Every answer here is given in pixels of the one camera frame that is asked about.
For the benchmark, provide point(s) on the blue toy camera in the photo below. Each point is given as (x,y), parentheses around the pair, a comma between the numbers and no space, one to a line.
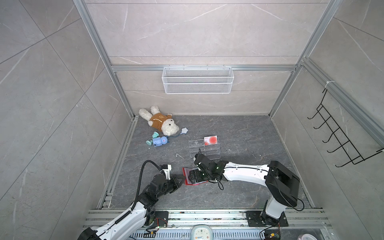
(159,141)

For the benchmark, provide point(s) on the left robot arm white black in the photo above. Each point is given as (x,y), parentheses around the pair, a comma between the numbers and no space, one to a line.
(141,213)

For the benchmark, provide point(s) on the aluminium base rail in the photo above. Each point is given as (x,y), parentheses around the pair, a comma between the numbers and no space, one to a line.
(225,224)

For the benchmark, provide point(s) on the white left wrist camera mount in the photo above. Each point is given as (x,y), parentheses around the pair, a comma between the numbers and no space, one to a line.
(166,169)

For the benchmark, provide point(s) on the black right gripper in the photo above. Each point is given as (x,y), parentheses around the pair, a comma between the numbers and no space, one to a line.
(196,174)

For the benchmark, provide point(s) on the teal toy piece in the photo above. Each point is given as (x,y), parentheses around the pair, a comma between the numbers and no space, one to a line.
(154,136)

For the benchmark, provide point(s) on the right wall aluminium rail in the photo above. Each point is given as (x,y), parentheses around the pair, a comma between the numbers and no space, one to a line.
(360,114)

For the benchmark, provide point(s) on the left aluminium corner post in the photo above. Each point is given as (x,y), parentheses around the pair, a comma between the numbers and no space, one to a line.
(90,26)

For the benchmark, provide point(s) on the white round device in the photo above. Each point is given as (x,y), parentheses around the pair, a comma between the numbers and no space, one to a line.
(201,232)

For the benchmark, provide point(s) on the black wire hook rack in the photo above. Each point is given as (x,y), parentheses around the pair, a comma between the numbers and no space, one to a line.
(344,143)

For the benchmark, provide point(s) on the white card red circle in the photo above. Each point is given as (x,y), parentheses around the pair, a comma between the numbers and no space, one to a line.
(211,140)

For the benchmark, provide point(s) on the white wire mesh basket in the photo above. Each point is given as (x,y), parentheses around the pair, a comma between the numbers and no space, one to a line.
(197,81)

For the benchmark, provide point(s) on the horizontal aluminium wall rail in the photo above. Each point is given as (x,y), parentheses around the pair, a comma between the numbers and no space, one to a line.
(235,67)

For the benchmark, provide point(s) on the red leather card holder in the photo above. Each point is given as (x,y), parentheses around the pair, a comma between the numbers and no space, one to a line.
(188,182)

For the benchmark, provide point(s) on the clear acrylic tiered card stand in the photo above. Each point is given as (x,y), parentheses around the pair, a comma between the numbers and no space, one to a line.
(212,152)

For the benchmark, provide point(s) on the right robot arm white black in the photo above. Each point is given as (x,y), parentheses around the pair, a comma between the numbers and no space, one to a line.
(282,183)

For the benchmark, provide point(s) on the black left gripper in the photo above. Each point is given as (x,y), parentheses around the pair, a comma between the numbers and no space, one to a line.
(175,181)

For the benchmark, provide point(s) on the white teddy bear brown shirt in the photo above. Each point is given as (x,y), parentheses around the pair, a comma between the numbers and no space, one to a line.
(159,121)

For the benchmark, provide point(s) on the vertical aluminium corner post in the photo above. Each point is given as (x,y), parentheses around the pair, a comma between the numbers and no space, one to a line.
(329,12)

